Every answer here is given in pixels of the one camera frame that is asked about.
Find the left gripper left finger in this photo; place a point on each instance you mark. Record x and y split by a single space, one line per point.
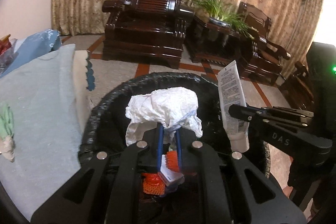
87 197

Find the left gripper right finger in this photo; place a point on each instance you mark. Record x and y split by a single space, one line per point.
228 188

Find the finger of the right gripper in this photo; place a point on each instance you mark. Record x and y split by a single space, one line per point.
246 113

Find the orange foam net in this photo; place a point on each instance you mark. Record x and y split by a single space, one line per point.
152 183

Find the white paper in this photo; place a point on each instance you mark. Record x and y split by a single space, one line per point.
173 108

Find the black lined trash bin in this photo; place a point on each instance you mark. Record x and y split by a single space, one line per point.
106 128

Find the dark wooden armchair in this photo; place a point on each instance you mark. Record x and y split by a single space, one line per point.
259 59
150 29

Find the dark wooden side table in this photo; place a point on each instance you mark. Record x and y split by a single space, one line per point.
206 41

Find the green potted plant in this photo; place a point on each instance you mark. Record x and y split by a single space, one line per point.
220 12

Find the light blue table cloth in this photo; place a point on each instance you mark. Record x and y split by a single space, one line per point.
49 99

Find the blue plastic bag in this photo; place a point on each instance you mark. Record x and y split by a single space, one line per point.
34 46

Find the red fruit bag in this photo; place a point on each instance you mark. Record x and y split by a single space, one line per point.
7 53

